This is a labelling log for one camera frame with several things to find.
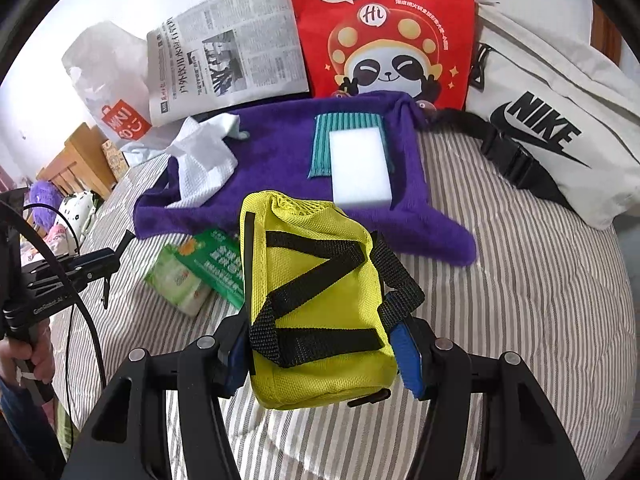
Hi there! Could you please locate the dark green packet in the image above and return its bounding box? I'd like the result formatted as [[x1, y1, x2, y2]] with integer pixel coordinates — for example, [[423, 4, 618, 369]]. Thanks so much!
[[176, 229, 244, 310]]

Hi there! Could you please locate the yellow mesh pouch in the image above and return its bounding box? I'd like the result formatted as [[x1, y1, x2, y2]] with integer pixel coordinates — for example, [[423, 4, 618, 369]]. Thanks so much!
[[240, 191, 424, 410]]

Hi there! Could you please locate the white foam sponge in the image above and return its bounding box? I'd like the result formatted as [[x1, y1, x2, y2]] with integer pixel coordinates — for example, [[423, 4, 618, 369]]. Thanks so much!
[[329, 127, 393, 209]]

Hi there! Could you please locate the white paper towel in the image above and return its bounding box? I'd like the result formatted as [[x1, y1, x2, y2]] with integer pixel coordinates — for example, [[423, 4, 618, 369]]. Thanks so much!
[[166, 113, 250, 209]]

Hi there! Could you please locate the purple towel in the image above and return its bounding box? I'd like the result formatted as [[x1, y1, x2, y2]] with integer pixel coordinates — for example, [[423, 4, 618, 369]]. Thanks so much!
[[132, 91, 476, 266]]

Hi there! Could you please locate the teal ribbed cloth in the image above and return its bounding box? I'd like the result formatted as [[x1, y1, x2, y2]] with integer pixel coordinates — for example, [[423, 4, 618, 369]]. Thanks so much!
[[307, 112, 395, 179]]

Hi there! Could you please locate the light green tissue pack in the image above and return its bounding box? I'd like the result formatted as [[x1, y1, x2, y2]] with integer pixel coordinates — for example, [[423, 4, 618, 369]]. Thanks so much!
[[144, 244, 212, 318]]

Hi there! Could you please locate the left hand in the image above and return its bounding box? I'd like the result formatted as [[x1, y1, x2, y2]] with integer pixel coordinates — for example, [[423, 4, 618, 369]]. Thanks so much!
[[0, 318, 55, 387]]

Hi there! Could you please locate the purple plush toy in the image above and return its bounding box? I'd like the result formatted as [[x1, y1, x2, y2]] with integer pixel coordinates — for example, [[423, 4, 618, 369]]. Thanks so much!
[[28, 180, 63, 232]]

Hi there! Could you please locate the wooden headboard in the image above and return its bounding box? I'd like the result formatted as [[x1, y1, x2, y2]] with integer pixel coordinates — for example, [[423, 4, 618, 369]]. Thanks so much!
[[36, 122, 117, 200]]

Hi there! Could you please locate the striped quilt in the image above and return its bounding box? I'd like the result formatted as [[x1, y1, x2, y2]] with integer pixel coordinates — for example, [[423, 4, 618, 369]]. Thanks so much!
[[52, 132, 637, 479]]

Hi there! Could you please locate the patterned gift box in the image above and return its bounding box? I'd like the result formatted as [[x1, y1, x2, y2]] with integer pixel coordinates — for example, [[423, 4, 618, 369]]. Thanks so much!
[[101, 140, 129, 182]]

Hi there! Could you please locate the white Miniso plastic bag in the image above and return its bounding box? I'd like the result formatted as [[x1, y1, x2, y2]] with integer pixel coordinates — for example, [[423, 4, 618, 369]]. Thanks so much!
[[62, 22, 179, 166]]

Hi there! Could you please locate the white Nike waist bag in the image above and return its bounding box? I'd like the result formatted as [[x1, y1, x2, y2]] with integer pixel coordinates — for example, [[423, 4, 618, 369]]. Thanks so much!
[[425, 3, 639, 230]]

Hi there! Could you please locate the folded newspaper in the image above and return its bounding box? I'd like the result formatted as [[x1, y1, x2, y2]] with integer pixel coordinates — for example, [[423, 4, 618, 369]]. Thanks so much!
[[146, 0, 309, 127]]

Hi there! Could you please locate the red panda paper bag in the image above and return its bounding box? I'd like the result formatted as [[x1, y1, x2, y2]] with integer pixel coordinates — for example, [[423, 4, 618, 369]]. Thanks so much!
[[292, 0, 475, 108]]

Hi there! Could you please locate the wooden door frame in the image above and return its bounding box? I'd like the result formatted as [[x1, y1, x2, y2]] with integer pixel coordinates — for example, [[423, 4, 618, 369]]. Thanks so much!
[[590, 3, 623, 65]]

